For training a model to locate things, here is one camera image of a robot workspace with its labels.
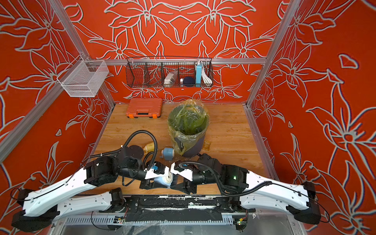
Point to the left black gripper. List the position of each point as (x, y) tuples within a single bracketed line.
[(148, 180)]

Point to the white wire wall basket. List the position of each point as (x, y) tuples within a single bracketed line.
[(84, 79)]

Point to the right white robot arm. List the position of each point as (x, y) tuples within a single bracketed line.
[(250, 190)]

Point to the yellow pencil sharpener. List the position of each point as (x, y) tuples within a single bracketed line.
[(150, 147)]

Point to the grey bin with green bag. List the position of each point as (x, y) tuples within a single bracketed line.
[(187, 126)]

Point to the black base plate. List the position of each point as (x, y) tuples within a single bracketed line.
[(177, 210)]

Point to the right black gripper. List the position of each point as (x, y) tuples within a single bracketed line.
[(187, 182)]

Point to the blue pencil sharpener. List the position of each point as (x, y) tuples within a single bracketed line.
[(168, 153), (166, 180)]

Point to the black wire wall basket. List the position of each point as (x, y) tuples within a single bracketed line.
[(150, 73)]

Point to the dark blue round object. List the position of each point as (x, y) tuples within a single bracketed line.
[(189, 81)]

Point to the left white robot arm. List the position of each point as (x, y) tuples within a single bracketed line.
[(40, 209)]

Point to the orange tool case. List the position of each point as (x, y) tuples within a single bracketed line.
[(144, 107)]

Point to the grey packet in basket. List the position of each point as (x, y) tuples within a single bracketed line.
[(170, 79)]

